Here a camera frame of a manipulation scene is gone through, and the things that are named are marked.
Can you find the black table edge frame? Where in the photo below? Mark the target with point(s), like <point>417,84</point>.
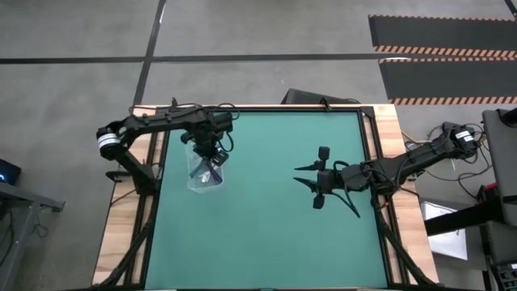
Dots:
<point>282,109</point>

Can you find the black table clamp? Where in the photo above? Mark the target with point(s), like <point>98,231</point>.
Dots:
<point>325,106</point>

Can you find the black rig strut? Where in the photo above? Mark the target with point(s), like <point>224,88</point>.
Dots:
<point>400,245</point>
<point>129,251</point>

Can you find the white paper sheet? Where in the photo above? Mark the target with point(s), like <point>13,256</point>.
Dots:
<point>448,244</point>

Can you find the black metal bar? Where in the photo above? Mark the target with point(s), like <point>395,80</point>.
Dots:
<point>460,218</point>

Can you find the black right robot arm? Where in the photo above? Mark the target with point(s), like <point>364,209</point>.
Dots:
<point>420,155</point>

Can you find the clear plastic bin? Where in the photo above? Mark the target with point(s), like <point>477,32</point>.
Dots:
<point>192,184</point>

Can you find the light wooden table board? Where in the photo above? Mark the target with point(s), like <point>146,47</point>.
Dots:
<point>121,226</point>

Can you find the black hazard-striped floor mat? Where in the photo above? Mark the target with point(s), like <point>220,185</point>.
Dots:
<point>444,81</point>
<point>436,32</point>

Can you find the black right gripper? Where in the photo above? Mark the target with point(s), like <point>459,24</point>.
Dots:
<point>329,180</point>

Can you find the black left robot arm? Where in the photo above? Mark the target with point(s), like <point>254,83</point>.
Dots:
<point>161,119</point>

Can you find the black equipment case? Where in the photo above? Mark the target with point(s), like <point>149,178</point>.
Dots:
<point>303,97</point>

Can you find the dark device with blue light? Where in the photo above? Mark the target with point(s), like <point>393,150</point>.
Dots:
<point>8,171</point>

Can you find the grey metal desk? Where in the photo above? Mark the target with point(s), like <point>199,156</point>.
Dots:
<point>24,198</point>

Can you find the grey equipment case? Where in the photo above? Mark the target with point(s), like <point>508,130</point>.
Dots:
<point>503,161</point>

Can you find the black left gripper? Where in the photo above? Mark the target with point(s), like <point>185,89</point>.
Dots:
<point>204,146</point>

